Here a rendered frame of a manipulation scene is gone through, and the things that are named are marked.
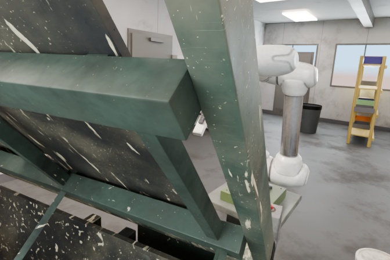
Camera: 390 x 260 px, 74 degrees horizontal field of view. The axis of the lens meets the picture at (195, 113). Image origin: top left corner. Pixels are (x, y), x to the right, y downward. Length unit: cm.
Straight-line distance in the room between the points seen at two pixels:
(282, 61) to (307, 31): 845
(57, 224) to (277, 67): 132
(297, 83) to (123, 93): 121
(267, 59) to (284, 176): 91
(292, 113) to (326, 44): 771
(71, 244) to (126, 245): 38
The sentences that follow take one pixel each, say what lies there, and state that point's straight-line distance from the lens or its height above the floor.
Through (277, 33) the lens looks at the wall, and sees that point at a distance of 965.
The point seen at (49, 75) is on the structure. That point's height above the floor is 158.
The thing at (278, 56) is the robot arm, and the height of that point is 165.
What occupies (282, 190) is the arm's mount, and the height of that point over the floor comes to 82.
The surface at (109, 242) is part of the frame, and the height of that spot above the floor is 79.
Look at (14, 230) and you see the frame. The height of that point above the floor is 59.
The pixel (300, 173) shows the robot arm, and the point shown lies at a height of 101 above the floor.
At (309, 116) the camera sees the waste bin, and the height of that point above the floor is 44.
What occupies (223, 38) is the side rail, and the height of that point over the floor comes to 163.
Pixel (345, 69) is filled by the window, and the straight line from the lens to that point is 903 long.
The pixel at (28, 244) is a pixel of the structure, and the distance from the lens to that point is 129.
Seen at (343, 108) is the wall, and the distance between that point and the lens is 910.
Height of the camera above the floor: 161
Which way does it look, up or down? 11 degrees down
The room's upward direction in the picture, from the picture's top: 3 degrees clockwise
